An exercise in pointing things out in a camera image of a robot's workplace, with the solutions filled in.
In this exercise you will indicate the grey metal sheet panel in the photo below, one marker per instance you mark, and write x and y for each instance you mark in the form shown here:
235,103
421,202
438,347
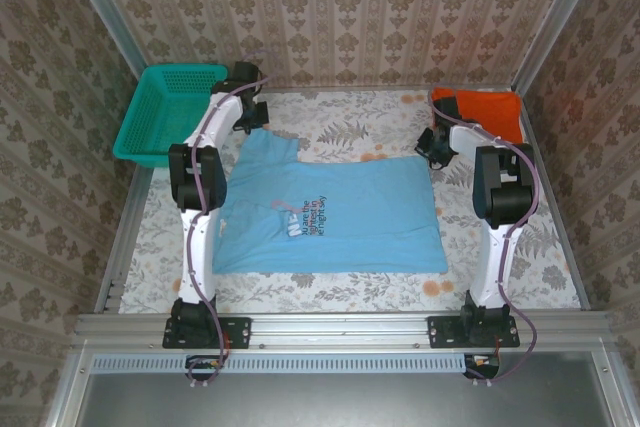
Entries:
350,402

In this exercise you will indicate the light blue printed t-shirt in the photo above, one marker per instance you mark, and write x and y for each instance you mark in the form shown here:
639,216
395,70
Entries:
350,207

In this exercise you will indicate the floral patterned table cover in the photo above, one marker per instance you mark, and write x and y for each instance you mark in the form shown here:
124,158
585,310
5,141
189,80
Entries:
350,292

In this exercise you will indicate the thin aluminium table rail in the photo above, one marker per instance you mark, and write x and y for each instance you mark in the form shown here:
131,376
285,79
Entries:
350,89

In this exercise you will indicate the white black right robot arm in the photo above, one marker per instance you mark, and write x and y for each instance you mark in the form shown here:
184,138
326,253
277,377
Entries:
500,257

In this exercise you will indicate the aluminium table side rail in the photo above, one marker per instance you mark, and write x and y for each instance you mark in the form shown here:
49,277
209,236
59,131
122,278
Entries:
560,227
117,257

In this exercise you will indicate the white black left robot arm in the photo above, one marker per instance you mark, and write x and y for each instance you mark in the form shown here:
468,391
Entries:
200,247

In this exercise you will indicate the orange folded t-shirt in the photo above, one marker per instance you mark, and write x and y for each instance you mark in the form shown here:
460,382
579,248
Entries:
492,114

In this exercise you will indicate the teal plastic basket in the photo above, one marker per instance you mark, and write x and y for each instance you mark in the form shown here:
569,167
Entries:
160,112

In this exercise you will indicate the aluminium frame cross beam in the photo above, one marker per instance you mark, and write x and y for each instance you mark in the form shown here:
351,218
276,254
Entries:
340,332

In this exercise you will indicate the aluminium frame corner post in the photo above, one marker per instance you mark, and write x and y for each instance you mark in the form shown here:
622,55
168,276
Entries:
557,14
100,2

